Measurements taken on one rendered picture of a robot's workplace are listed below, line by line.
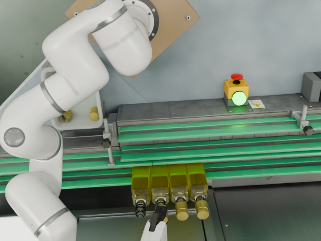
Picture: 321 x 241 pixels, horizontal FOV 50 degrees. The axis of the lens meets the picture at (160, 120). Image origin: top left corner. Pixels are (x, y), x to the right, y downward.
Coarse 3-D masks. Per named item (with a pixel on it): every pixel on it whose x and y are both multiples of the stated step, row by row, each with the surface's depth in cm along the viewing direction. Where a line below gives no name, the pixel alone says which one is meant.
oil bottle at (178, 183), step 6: (168, 168) 112; (174, 168) 109; (180, 168) 108; (174, 174) 106; (180, 174) 106; (186, 174) 106; (174, 180) 103; (180, 180) 103; (186, 180) 103; (174, 186) 101; (180, 186) 101; (186, 186) 101; (174, 192) 100; (180, 192) 100; (186, 192) 100; (174, 198) 100; (186, 198) 101
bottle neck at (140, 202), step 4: (140, 200) 99; (144, 200) 100; (136, 204) 99; (140, 204) 98; (144, 204) 98; (136, 208) 97; (140, 208) 96; (144, 208) 97; (136, 212) 96; (140, 212) 98; (144, 212) 96; (136, 216) 97; (140, 216) 97; (144, 216) 97
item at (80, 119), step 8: (48, 72) 111; (96, 96) 111; (80, 104) 120; (88, 104) 120; (96, 104) 120; (80, 112) 122; (88, 112) 122; (56, 120) 117; (72, 120) 119; (80, 120) 119; (88, 120) 119; (96, 120) 119; (56, 128) 116; (64, 128) 116; (72, 128) 116; (80, 128) 117; (88, 128) 117
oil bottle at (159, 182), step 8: (152, 168) 109; (160, 168) 109; (152, 176) 106; (160, 176) 106; (168, 176) 106; (152, 184) 102; (160, 184) 102; (168, 184) 102; (152, 192) 100; (160, 192) 100; (168, 192) 100; (152, 200) 101; (168, 200) 101
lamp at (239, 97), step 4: (236, 92) 113; (240, 92) 112; (232, 96) 114; (236, 96) 112; (240, 96) 111; (244, 96) 112; (236, 100) 112; (240, 100) 112; (244, 100) 112; (236, 104) 113; (240, 104) 113
